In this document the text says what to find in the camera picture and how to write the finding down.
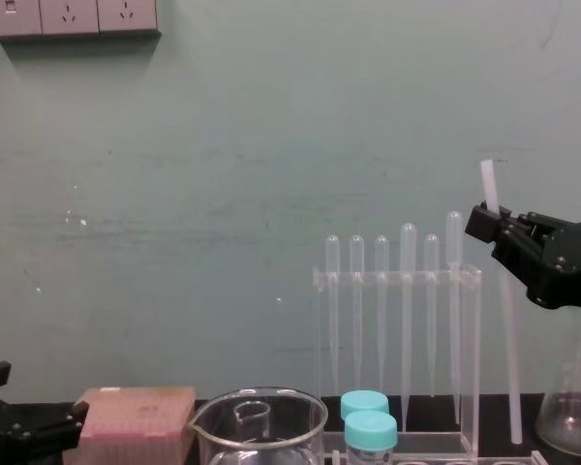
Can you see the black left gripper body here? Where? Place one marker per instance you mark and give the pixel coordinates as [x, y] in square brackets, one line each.
[9, 431]

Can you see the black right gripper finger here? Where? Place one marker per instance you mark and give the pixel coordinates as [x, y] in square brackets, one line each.
[486, 225]
[532, 222]

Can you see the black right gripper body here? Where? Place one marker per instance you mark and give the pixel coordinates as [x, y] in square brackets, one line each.
[573, 266]

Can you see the white plastic stirring rod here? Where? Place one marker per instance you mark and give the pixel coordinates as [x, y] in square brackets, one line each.
[489, 186]

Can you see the long clear plastic pipette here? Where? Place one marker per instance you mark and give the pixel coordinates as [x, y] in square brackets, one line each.
[407, 247]
[454, 237]

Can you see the short clear plastic pipette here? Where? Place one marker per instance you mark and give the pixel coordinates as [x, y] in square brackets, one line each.
[431, 252]
[332, 252]
[381, 252]
[357, 252]

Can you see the pink pipette tip box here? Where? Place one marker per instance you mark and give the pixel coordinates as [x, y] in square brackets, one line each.
[135, 416]

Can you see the clear acrylic pipette rack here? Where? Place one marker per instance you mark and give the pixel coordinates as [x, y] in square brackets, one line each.
[469, 363]

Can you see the clear glass conical flask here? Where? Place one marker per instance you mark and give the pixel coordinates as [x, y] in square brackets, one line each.
[569, 416]

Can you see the small clear glass beaker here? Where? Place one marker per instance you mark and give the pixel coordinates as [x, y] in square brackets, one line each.
[253, 419]

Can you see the large clear glass beaker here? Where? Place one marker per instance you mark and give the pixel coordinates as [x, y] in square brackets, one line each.
[261, 445]

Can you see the vial with teal cap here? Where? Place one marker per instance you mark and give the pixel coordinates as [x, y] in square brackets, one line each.
[370, 428]
[363, 403]

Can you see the clear acrylic tube rack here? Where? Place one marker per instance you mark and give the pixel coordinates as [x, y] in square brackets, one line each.
[440, 459]

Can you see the grey wall socket panel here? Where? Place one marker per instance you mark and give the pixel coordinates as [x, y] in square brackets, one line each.
[70, 17]

